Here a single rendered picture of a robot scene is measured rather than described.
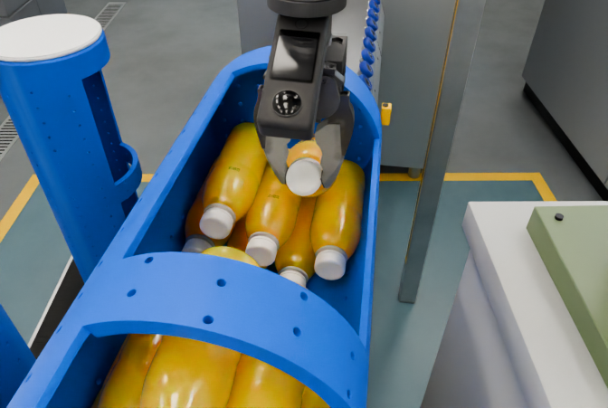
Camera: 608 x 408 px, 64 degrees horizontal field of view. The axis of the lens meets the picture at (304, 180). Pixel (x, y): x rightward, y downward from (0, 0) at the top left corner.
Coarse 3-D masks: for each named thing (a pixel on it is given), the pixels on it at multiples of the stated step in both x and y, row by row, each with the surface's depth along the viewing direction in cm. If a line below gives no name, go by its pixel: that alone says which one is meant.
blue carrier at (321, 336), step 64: (256, 64) 65; (192, 128) 57; (192, 192) 72; (128, 256) 41; (192, 256) 38; (64, 320) 38; (128, 320) 34; (192, 320) 33; (256, 320) 35; (320, 320) 38; (64, 384) 45; (320, 384) 35
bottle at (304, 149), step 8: (296, 144) 60; (304, 144) 57; (312, 144) 57; (296, 152) 56; (304, 152) 56; (312, 152) 56; (320, 152) 56; (288, 160) 56; (296, 160) 55; (312, 160) 54; (320, 168) 54; (320, 184) 55; (320, 192) 57
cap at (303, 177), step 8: (304, 160) 53; (296, 168) 53; (304, 168) 53; (312, 168) 52; (288, 176) 53; (296, 176) 53; (304, 176) 53; (312, 176) 53; (320, 176) 53; (288, 184) 53; (296, 184) 53; (304, 184) 53; (312, 184) 53; (296, 192) 53; (304, 192) 53; (312, 192) 53
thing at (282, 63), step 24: (288, 24) 42; (312, 24) 42; (288, 48) 41; (312, 48) 41; (288, 72) 40; (312, 72) 40; (264, 96) 40; (288, 96) 39; (312, 96) 40; (264, 120) 39; (288, 120) 39; (312, 120) 39
